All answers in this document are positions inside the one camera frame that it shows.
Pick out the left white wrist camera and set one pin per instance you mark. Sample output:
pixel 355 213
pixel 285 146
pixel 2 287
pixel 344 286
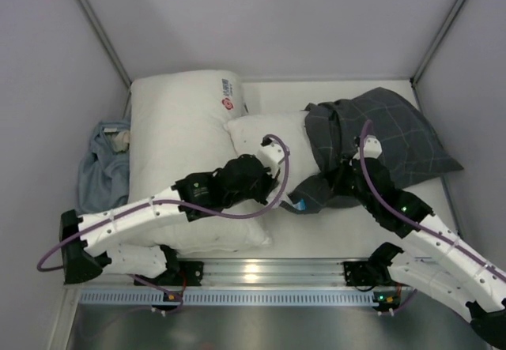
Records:
pixel 272 155

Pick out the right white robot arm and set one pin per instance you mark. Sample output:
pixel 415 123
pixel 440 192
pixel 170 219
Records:
pixel 456 276

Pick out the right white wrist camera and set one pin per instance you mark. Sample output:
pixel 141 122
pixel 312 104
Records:
pixel 368 147

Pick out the right aluminium frame post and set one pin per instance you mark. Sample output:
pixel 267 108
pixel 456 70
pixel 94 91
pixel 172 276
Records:
pixel 441 33

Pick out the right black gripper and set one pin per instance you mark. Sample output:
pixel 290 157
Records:
pixel 345 178

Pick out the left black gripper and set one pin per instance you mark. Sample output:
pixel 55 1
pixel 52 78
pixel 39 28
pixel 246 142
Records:
pixel 267 191

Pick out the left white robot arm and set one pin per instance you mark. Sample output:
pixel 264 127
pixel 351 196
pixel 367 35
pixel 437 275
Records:
pixel 96 244

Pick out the light blue crumpled cloth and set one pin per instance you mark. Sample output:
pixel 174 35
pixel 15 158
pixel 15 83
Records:
pixel 103 176

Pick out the grey slotted cable duct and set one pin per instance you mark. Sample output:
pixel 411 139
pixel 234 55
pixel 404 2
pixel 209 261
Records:
pixel 232 298

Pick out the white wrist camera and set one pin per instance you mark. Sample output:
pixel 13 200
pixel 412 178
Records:
pixel 272 155
pixel 368 147

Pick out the white bare pillow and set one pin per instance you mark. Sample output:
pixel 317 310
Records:
pixel 178 128

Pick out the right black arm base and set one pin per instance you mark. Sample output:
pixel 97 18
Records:
pixel 366 274

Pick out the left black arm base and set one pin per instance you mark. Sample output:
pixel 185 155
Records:
pixel 189 273

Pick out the aluminium frame post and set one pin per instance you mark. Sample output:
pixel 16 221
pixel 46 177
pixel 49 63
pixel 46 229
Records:
pixel 104 40
pixel 441 33

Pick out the aluminium rail beam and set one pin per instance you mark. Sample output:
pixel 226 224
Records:
pixel 218 271

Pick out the left aluminium frame post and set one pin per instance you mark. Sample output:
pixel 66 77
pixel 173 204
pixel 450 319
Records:
pixel 104 40

